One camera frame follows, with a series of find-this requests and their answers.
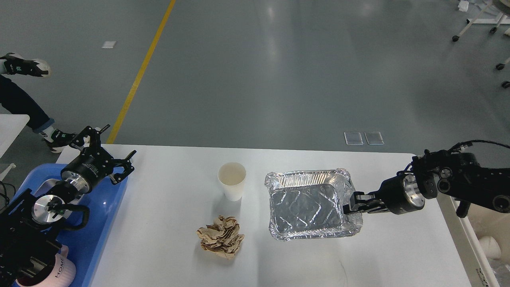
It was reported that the aluminium foil tray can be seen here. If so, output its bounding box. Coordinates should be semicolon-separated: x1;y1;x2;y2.
265;168;363;242

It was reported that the left floor socket cover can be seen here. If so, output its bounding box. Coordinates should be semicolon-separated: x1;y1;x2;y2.
344;131;364;146

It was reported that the white wheeled cart frame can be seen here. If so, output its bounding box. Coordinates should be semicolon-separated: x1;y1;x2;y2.
452;0;510;89

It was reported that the right floor socket cover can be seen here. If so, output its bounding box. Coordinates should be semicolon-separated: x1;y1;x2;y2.
364;132;385;145

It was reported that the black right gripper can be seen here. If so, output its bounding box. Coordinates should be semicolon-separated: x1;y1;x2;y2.
342;174;426;215

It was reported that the person in black sweater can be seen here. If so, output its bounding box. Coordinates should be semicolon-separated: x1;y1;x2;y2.
0;52;77;154

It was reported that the black cable at left edge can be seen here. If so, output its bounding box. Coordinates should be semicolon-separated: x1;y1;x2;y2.
0;180;17;212

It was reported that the blue plastic tray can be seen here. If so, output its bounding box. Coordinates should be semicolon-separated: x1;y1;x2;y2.
10;163;128;287

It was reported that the stainless steel rectangular tray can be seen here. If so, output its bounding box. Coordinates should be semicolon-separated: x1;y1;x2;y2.
31;179;71;224

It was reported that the pink ribbed mug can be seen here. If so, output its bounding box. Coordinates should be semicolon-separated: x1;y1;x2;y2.
15;245;76;287

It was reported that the white cup inside bin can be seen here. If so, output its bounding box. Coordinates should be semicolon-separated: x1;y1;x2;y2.
478;236;502;260

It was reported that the floor socket cover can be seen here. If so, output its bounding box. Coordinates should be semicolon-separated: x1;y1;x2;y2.
344;131;364;146
364;132;385;145

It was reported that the white side table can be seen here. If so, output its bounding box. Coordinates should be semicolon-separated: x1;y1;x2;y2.
0;114;29;158

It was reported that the white plastic bin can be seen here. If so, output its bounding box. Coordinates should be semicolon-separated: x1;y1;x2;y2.
437;193;510;287

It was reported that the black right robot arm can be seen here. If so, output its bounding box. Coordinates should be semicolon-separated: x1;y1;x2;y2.
343;140;510;218

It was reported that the white paper cup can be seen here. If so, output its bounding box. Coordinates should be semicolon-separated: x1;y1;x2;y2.
217;162;247;202

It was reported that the brown paper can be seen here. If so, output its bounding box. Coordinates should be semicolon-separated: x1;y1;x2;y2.
196;215;245;260

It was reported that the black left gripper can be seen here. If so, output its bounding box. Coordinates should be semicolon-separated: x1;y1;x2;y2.
61;125;137;194

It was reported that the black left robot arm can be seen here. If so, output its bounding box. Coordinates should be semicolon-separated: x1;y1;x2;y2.
1;126;136;287

